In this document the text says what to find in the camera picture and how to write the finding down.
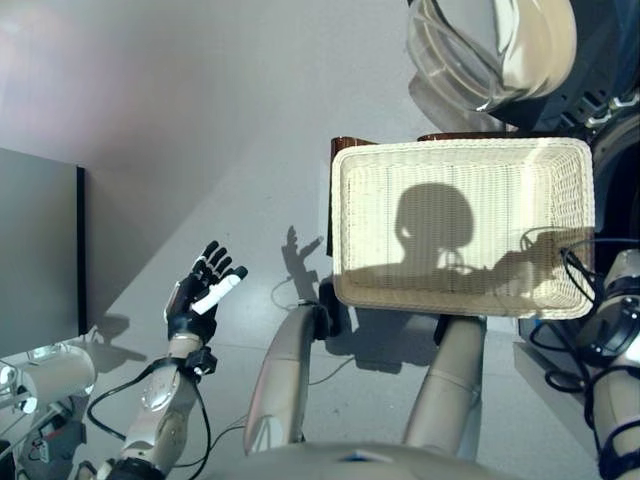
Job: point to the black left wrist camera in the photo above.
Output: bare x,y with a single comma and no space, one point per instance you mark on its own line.
201,362

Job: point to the grey robot torso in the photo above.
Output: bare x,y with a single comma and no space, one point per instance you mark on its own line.
400,462

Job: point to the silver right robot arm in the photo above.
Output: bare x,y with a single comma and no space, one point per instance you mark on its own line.
620,340

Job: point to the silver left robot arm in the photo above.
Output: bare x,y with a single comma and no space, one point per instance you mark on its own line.
160,415

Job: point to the cream wicker basket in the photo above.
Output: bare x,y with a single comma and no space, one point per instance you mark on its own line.
450,165

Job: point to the brown wooden stool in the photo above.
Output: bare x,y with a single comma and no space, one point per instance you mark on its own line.
350,142

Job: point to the silver right robot leg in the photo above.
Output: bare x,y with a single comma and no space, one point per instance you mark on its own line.
445,395

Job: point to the round glass washing machine door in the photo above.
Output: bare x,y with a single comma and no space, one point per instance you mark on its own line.
525,50

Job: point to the black left hand white thumb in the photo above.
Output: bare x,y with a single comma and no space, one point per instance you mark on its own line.
192,310

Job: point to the silver robot leg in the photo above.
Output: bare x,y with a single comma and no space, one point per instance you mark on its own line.
445,395
285,380

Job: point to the silver left robot leg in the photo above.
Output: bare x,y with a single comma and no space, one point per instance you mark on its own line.
285,380

